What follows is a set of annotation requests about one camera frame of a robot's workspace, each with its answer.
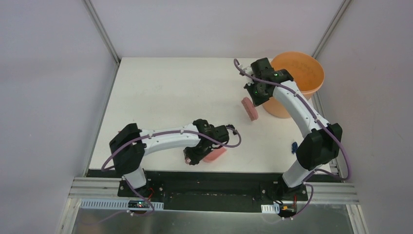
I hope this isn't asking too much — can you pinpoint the left white cable duct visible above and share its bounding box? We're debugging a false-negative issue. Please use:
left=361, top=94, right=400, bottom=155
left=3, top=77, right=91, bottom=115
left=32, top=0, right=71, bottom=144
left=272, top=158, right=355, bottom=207
left=80, top=198, right=164, bottom=211

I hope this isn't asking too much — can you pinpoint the circuit board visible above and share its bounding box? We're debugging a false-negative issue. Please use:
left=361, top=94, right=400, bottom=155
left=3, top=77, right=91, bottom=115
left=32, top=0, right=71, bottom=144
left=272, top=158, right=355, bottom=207
left=128, top=200, right=150, bottom=209
left=278, top=206, right=297, bottom=218

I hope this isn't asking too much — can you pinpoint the orange plastic bucket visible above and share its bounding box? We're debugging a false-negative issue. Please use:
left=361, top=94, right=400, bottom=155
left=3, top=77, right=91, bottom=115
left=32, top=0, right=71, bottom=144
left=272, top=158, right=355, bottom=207
left=270, top=51, right=325, bottom=99

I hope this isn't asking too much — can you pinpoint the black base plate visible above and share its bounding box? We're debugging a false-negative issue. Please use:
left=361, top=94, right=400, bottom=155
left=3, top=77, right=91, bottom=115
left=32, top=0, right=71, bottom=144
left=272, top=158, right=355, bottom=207
left=84, top=169, right=343, bottom=213

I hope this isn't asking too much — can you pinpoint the pink dustpan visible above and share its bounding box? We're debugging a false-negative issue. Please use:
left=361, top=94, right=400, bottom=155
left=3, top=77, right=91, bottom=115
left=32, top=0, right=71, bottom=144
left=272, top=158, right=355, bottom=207
left=202, top=147, right=227, bottom=163

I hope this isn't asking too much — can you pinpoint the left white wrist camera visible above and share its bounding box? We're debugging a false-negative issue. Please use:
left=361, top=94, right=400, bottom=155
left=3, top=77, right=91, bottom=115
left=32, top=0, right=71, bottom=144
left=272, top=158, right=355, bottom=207
left=226, top=124, right=238, bottom=135

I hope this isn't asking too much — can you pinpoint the right circuit board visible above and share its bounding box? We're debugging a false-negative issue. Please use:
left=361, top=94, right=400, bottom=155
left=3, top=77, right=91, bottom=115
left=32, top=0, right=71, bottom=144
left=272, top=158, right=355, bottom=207
left=278, top=206, right=297, bottom=218

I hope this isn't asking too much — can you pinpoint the left circuit board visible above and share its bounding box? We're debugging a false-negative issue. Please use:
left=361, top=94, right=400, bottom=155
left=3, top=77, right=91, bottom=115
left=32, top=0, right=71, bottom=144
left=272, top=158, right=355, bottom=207
left=128, top=200, right=150, bottom=209

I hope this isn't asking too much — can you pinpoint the aluminium frame rail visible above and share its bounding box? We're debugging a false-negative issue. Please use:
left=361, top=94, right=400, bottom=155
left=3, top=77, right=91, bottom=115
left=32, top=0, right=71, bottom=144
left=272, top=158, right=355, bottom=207
left=68, top=177, right=360, bottom=205

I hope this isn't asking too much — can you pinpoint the pink hand brush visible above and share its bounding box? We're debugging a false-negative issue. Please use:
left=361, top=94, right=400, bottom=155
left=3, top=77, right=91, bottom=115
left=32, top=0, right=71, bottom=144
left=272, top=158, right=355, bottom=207
left=241, top=97, right=259, bottom=121

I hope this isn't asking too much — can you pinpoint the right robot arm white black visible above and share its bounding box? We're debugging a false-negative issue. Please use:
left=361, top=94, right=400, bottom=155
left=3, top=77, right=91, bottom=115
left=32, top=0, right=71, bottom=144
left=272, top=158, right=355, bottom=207
left=234, top=58, right=342, bottom=200

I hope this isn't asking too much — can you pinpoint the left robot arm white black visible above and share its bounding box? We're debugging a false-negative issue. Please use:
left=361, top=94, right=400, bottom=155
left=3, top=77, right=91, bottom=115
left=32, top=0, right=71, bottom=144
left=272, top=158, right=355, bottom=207
left=101, top=119, right=229, bottom=197

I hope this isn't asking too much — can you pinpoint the white cable duct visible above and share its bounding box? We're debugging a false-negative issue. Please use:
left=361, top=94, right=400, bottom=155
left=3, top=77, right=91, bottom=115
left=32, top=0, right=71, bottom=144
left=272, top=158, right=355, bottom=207
left=80, top=198, right=164, bottom=211
left=261, top=203, right=280, bottom=214

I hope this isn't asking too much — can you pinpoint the right white cable duct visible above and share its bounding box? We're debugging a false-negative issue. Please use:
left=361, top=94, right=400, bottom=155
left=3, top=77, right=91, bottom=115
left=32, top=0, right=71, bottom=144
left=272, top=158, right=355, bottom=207
left=261, top=203, right=280, bottom=214

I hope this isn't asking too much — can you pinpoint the dark blue paper scrap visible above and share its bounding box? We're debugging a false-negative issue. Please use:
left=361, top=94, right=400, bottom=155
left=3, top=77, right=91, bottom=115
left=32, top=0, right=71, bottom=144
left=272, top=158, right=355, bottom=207
left=291, top=142, right=298, bottom=154

